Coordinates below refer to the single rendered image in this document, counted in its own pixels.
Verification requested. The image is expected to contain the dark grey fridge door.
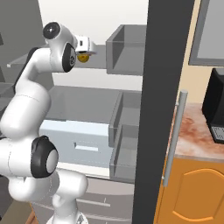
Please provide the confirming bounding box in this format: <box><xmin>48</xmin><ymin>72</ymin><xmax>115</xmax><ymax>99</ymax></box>
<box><xmin>131</xmin><ymin>0</ymin><xmax>196</xmax><ymax>224</ymax></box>

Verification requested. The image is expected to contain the wide grey fridge shelf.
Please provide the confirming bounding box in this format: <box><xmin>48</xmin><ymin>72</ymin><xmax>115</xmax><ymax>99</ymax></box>
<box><xmin>43</xmin><ymin>85</ymin><xmax>124</xmax><ymax>125</ymax></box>

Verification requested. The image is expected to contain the black coffee machine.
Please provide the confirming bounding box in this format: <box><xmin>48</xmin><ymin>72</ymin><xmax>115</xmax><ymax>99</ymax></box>
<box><xmin>201</xmin><ymin>66</ymin><xmax>224</xmax><ymax>144</ymax></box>

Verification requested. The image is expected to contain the pale blue fridge drawer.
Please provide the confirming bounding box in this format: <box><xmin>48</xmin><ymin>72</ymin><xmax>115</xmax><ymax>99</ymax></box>
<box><xmin>38</xmin><ymin>119</ymin><xmax>114</xmax><ymax>169</ymax></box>

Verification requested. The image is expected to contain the grey freezer drawer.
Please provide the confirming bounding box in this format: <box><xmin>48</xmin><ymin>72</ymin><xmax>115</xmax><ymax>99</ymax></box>
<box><xmin>30</xmin><ymin>174</ymin><xmax>136</xmax><ymax>224</ymax></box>

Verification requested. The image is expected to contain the grey open fridge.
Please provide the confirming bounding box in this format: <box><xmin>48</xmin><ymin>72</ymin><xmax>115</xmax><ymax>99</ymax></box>
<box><xmin>0</xmin><ymin>0</ymin><xmax>150</xmax><ymax>224</ymax></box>

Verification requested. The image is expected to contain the yellow lemon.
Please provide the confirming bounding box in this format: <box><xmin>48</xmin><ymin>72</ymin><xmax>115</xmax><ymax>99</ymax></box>
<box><xmin>77</xmin><ymin>53</ymin><xmax>90</xmax><ymax>64</ymax></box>

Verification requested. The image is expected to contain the grey wall cupboard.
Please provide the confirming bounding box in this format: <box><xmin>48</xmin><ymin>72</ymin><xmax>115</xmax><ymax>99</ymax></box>
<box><xmin>188</xmin><ymin>0</ymin><xmax>224</xmax><ymax>67</ymax></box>

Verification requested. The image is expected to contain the large grey door bin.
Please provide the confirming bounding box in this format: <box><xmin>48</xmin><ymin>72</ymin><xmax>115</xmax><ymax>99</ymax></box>
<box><xmin>105</xmin><ymin>24</ymin><xmax>148</xmax><ymax>77</ymax></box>

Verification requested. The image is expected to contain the orange cupboard door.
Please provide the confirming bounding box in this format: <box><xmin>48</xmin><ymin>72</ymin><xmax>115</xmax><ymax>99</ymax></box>
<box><xmin>153</xmin><ymin>157</ymin><xmax>224</xmax><ymax>224</ymax></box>

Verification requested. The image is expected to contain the grey fridge door handle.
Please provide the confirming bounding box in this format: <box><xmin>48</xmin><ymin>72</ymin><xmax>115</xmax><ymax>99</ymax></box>
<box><xmin>162</xmin><ymin>89</ymin><xmax>189</xmax><ymax>188</ymax></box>

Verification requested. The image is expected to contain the grey glass fridge shelf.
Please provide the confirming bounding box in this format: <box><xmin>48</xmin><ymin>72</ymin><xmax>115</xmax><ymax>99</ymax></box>
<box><xmin>6</xmin><ymin>43</ymin><xmax>108</xmax><ymax>70</ymax></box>

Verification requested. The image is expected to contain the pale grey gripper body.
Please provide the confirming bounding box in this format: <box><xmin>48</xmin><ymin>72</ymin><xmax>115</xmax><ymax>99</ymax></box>
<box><xmin>75</xmin><ymin>39</ymin><xmax>99</xmax><ymax>56</ymax></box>

